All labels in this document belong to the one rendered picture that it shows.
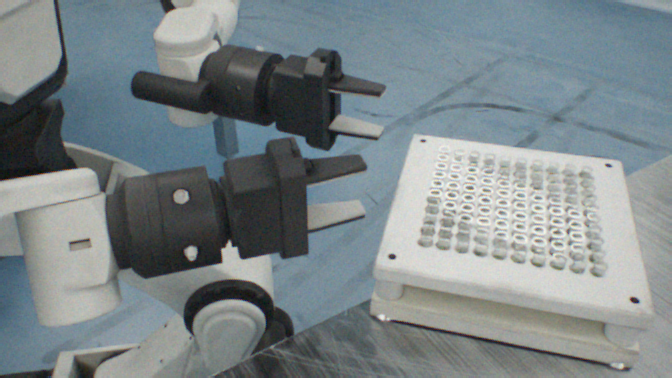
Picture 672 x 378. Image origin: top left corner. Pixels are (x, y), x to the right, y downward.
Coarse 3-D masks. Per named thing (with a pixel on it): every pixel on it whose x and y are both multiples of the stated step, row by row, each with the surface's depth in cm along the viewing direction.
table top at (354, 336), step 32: (640, 192) 76; (640, 224) 71; (352, 320) 59; (384, 320) 59; (288, 352) 56; (320, 352) 56; (352, 352) 56; (384, 352) 56; (416, 352) 56; (448, 352) 56; (480, 352) 56; (512, 352) 56; (544, 352) 56; (640, 352) 56
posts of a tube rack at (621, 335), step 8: (376, 280) 57; (384, 280) 56; (376, 288) 58; (384, 288) 57; (392, 288) 56; (400, 288) 57; (384, 296) 57; (392, 296) 57; (400, 296) 58; (608, 328) 53; (616, 328) 52; (624, 328) 52; (632, 328) 52; (608, 336) 54; (616, 336) 53; (624, 336) 52; (632, 336) 52; (624, 344) 53
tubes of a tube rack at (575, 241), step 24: (456, 168) 67; (504, 168) 66; (456, 192) 63; (504, 192) 63; (552, 192) 63; (576, 192) 62; (480, 216) 60; (504, 216) 60; (552, 216) 60; (576, 216) 60; (480, 240) 57; (504, 240) 56; (552, 240) 57; (576, 240) 56
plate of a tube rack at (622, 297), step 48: (432, 144) 72; (480, 144) 72; (480, 192) 64; (528, 192) 64; (624, 192) 64; (384, 240) 58; (528, 240) 58; (624, 240) 58; (432, 288) 55; (480, 288) 53; (528, 288) 52; (576, 288) 53; (624, 288) 53
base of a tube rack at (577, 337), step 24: (408, 288) 59; (384, 312) 58; (408, 312) 57; (432, 312) 57; (456, 312) 56; (480, 312) 56; (504, 312) 56; (528, 312) 56; (552, 312) 56; (480, 336) 57; (504, 336) 56; (528, 336) 55; (552, 336) 54; (576, 336) 54; (600, 336) 54; (600, 360) 54; (624, 360) 54
